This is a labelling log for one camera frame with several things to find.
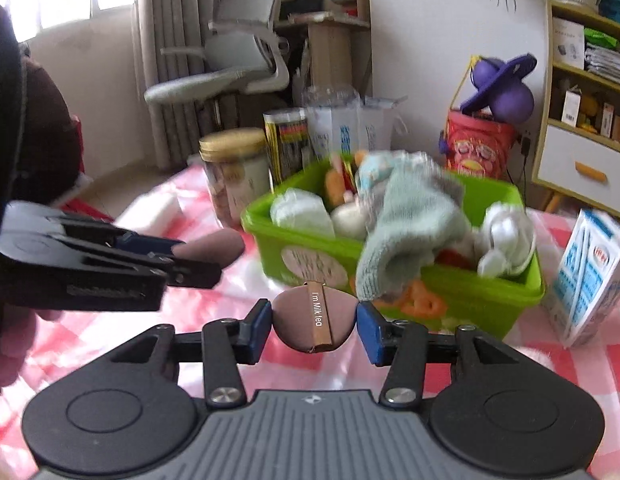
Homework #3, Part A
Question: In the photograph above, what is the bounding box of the purple ball toy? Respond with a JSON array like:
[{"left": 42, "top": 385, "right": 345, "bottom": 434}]
[{"left": 460, "top": 52, "right": 538, "bottom": 123}]

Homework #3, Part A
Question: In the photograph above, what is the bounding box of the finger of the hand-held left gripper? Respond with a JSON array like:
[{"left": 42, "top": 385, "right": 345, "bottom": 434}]
[
  {"left": 0, "top": 236, "right": 224, "bottom": 313},
  {"left": 5, "top": 201, "right": 187, "bottom": 257}
]

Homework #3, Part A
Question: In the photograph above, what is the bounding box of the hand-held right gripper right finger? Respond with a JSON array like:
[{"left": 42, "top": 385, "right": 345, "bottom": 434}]
[{"left": 356, "top": 301, "right": 521, "bottom": 408}]

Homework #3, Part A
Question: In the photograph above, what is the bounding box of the dark bag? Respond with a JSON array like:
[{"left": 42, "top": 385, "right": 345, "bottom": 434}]
[{"left": 17, "top": 55, "right": 86, "bottom": 206}]

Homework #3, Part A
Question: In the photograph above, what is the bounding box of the grey-green fluffy plush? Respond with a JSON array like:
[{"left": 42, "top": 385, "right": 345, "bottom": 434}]
[{"left": 355, "top": 160, "right": 468, "bottom": 302}]

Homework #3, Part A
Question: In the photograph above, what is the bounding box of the wooden shelf cabinet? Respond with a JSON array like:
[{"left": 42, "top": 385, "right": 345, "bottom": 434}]
[{"left": 532, "top": 0, "right": 620, "bottom": 226}]

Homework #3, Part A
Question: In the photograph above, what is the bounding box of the white cloth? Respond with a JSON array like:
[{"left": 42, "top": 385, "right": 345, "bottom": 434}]
[{"left": 270, "top": 188, "right": 336, "bottom": 239}]

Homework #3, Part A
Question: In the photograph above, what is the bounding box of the red white plush toy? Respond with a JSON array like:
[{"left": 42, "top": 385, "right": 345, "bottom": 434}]
[{"left": 435, "top": 247, "right": 478, "bottom": 271}]

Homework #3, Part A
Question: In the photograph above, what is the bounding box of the beige curtain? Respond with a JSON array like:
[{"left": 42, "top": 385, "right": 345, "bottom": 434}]
[{"left": 131, "top": 0, "right": 226, "bottom": 171}]

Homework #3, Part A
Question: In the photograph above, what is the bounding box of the white paper bag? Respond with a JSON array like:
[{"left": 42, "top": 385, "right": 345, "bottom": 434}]
[{"left": 302, "top": 87, "right": 408, "bottom": 171}]

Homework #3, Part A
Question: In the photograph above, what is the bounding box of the blue white milk carton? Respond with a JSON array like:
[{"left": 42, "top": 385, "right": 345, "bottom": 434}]
[{"left": 540, "top": 207, "right": 620, "bottom": 350}]

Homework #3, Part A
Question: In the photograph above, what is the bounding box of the red snack bucket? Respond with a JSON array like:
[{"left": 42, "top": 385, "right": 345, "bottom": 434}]
[{"left": 442, "top": 109, "right": 518, "bottom": 181}]

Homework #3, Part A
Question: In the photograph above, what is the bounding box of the green plastic bin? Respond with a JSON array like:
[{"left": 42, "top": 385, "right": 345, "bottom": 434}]
[{"left": 240, "top": 157, "right": 546, "bottom": 343}]

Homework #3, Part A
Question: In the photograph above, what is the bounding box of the person's left hand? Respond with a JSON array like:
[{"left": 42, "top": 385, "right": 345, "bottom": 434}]
[{"left": 0, "top": 307, "right": 63, "bottom": 396}]

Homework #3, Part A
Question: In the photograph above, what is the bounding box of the white sock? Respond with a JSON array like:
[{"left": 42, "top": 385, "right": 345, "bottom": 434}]
[{"left": 477, "top": 201, "right": 536, "bottom": 277}]

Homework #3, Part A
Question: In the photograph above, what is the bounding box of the gold-lid cookie jar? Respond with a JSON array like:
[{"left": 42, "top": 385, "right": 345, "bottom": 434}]
[{"left": 199, "top": 128, "right": 271, "bottom": 228}]

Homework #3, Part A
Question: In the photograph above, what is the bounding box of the wooden desk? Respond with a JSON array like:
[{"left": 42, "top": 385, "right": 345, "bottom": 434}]
[{"left": 277, "top": 0, "right": 373, "bottom": 111}]

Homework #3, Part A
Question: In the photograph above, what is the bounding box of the grey office chair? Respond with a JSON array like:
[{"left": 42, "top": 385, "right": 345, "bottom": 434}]
[{"left": 144, "top": 0, "right": 291, "bottom": 106}]

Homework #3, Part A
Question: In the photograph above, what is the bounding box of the hamburger plush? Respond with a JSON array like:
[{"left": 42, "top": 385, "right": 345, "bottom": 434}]
[{"left": 324, "top": 152, "right": 363, "bottom": 208}]

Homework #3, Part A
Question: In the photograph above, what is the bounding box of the stack of papers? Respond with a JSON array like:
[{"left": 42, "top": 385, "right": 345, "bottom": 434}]
[{"left": 585, "top": 42, "right": 620, "bottom": 83}]

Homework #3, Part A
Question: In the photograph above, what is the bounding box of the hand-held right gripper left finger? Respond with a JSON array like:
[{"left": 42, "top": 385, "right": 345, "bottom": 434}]
[{"left": 107, "top": 298, "right": 274, "bottom": 408}]

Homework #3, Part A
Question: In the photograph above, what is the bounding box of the white foam box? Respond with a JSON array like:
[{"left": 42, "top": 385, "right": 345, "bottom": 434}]
[{"left": 115, "top": 192, "right": 183, "bottom": 233}]

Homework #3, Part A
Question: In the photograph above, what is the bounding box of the yellow black drink can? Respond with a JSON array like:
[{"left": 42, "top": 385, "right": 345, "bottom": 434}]
[{"left": 262, "top": 108, "right": 311, "bottom": 186}]

